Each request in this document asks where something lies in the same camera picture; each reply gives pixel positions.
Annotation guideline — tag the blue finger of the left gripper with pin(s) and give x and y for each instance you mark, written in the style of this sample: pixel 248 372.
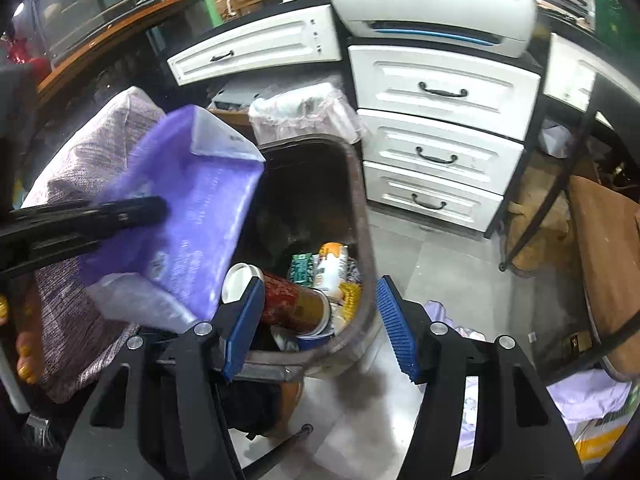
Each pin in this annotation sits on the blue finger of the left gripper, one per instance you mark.
pixel 133 212

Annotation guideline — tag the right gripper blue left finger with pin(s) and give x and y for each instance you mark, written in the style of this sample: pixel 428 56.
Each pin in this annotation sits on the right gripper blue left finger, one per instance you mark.
pixel 241 318

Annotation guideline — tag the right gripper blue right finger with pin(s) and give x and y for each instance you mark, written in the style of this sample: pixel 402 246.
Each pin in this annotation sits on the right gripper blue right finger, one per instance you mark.
pixel 403 322

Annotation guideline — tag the red cup black lid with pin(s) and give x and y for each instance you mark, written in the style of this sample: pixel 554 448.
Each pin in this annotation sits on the red cup black lid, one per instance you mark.
pixel 299 309

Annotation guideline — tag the purple plastic bag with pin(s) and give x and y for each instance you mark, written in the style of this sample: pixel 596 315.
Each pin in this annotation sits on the purple plastic bag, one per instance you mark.
pixel 169 276

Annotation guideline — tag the green white milk carton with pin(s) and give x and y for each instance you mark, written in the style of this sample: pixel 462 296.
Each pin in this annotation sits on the green white milk carton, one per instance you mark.
pixel 302 269

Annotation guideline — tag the white orange plastic bottle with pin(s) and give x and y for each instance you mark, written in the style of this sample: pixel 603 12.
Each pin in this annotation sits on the white orange plastic bottle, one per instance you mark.
pixel 331 270

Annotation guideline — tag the yellow foam fruit net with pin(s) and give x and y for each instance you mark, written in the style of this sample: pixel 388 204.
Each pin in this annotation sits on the yellow foam fruit net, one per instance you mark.
pixel 350 301

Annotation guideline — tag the dark trash bin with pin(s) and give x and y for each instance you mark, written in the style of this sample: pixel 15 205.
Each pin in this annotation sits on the dark trash bin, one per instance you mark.
pixel 311 195

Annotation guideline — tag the person left hand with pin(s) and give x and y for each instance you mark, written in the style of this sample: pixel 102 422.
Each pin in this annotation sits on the person left hand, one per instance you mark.
pixel 21 307

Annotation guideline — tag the purple woven tablecloth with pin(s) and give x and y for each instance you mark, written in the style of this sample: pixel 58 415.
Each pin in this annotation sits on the purple woven tablecloth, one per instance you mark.
pixel 78 342

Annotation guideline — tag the wooden curved shelf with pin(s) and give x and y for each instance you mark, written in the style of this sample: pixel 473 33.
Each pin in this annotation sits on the wooden curved shelf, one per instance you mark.
pixel 114 35

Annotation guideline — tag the red vase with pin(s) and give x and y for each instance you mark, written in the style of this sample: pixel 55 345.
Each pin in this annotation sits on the red vase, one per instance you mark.
pixel 18 54

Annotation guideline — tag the white lace covered bin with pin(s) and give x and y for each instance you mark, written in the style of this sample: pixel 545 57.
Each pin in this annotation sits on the white lace covered bin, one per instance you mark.
pixel 317 109

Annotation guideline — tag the white drawer cabinet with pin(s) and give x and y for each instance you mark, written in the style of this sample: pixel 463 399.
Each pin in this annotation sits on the white drawer cabinet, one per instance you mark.
pixel 448 129

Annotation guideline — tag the green bottle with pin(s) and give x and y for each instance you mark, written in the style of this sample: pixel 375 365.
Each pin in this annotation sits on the green bottle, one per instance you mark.
pixel 213 13

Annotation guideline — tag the white long drawer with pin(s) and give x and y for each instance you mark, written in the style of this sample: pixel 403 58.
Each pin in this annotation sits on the white long drawer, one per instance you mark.
pixel 297 37

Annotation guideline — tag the white printer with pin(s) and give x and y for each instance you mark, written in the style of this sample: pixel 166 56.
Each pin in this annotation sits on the white printer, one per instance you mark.
pixel 503 27

